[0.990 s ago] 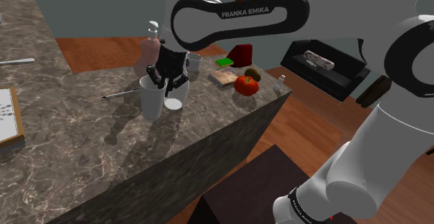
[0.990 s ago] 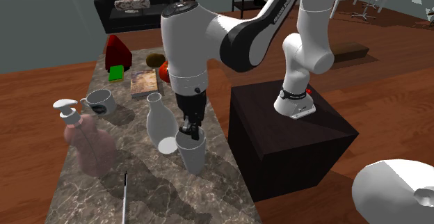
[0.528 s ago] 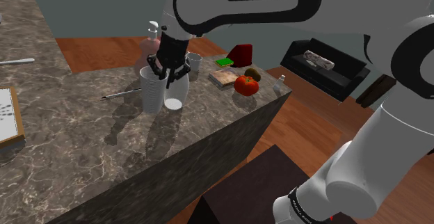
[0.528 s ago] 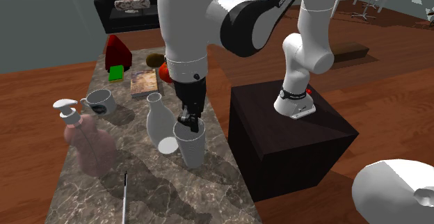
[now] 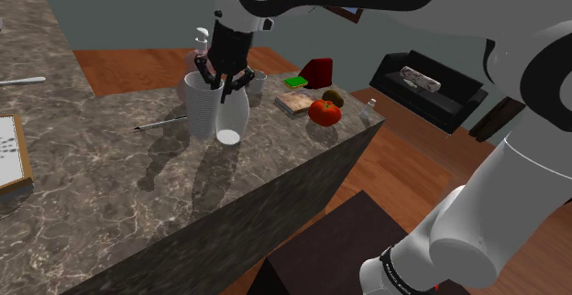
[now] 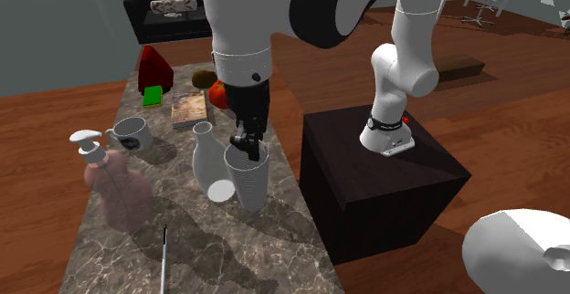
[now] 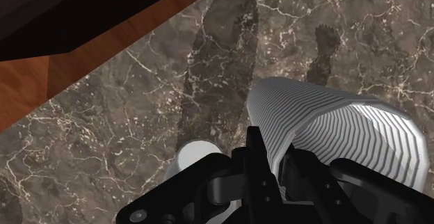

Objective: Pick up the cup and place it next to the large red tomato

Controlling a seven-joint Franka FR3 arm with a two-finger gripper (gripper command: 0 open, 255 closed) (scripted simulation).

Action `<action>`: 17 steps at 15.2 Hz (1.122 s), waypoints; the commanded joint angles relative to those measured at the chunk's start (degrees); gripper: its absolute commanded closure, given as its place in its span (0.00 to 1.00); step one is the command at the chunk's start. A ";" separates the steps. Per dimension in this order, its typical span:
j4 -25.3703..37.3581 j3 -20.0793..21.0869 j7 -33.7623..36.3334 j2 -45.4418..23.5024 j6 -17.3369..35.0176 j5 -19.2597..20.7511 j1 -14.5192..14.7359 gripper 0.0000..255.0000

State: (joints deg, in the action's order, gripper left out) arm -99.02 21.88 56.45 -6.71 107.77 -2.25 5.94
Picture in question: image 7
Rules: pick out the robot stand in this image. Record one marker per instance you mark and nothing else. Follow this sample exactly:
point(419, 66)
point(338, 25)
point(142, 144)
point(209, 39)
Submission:
point(78, 9)

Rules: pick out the white ribbed cylinder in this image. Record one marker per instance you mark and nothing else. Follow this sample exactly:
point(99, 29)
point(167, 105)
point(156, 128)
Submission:
point(322, 114)

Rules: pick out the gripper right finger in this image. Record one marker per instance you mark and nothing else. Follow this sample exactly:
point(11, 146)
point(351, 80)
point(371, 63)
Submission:
point(366, 189)

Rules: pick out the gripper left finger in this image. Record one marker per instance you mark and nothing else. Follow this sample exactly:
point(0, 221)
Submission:
point(203, 179)

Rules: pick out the small white cylinder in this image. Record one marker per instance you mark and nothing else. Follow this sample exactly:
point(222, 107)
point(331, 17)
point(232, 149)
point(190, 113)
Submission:
point(193, 153)

